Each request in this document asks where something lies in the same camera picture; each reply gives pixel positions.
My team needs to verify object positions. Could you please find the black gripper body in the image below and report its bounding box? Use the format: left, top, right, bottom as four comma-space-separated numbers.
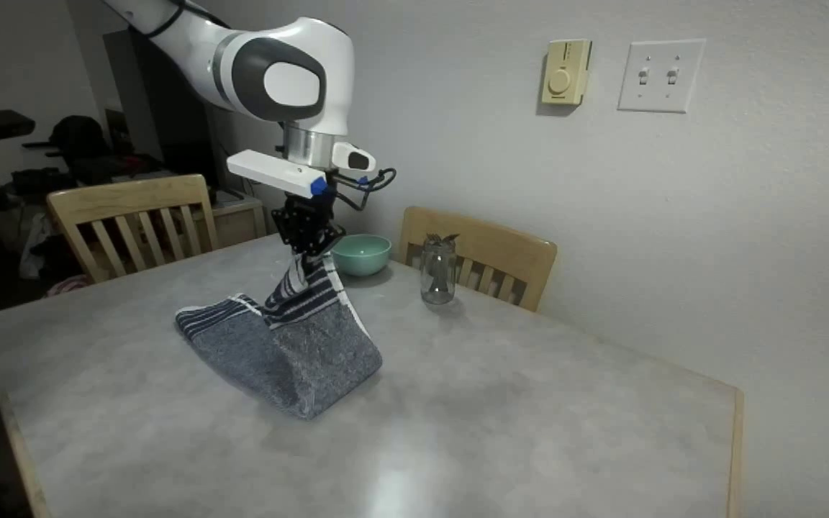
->
269, 194, 346, 243

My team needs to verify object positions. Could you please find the mint green bowl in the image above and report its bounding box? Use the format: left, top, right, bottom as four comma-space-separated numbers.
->
327, 231, 396, 283

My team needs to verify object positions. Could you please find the blue striped grey towel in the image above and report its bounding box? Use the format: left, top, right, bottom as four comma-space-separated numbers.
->
173, 250, 386, 422

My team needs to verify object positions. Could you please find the small wooden crate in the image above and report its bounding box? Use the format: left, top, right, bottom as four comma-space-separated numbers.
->
209, 191, 274, 250

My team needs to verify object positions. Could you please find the clear glass jar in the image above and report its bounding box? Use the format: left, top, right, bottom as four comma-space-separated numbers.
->
418, 234, 464, 307

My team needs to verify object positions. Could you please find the wooden chair with long slats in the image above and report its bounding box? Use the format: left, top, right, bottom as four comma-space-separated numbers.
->
43, 169, 220, 289

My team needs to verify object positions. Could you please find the tall dark cabinet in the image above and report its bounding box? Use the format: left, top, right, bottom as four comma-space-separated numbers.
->
99, 27, 287, 209

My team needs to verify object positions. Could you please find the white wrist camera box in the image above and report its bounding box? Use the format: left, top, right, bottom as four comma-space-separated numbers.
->
225, 148, 330, 201

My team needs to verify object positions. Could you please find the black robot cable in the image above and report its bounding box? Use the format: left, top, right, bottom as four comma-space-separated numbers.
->
327, 165, 400, 217

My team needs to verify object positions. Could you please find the white light switch plate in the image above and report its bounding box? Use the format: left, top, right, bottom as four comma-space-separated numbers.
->
616, 38, 708, 115

